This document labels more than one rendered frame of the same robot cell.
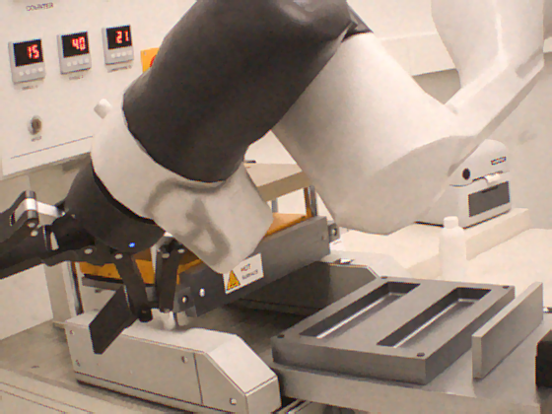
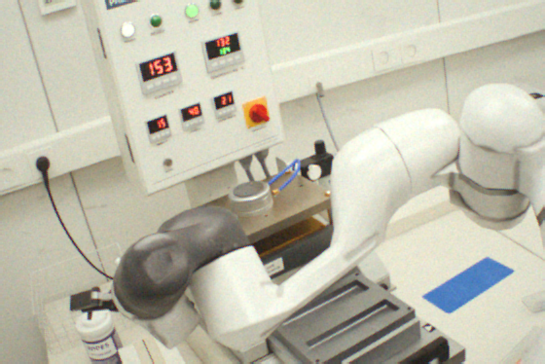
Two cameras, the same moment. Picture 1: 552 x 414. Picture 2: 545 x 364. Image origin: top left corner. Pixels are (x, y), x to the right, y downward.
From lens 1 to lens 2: 0.55 m
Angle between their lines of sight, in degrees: 28
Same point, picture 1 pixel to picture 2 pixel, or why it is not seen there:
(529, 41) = (364, 232)
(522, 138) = not seen: outside the picture
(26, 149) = (163, 177)
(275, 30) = (141, 292)
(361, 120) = (213, 309)
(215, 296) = not seen: hidden behind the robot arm
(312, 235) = (324, 239)
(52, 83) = (177, 137)
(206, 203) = (155, 324)
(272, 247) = (291, 252)
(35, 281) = not seen: hidden behind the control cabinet
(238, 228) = (173, 332)
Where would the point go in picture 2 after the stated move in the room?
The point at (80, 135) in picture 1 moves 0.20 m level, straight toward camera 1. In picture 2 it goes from (199, 163) to (171, 211)
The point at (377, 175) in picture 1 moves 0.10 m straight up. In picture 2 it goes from (217, 337) to (197, 269)
